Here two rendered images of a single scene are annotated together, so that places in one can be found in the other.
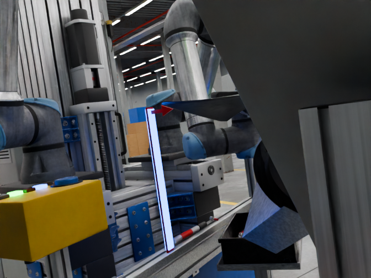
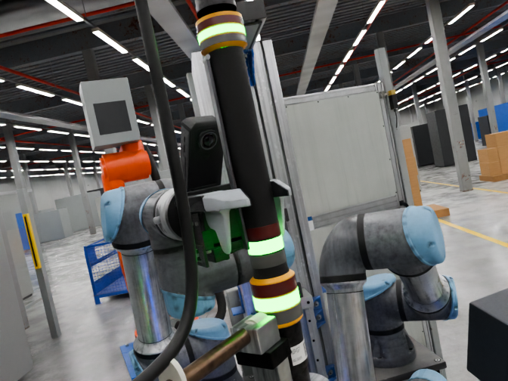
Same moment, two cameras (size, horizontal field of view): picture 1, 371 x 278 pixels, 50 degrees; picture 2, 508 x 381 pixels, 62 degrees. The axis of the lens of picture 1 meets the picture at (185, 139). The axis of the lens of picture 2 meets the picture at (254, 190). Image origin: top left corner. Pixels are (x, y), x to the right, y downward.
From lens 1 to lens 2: 0.80 m
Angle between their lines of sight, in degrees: 39
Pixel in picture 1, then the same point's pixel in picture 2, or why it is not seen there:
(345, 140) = not seen: outside the picture
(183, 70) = (334, 336)
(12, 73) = (158, 324)
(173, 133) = (388, 342)
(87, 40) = not seen: hidden behind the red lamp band
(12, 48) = (153, 303)
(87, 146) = not seen: hidden behind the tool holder
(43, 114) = (202, 348)
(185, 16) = (339, 259)
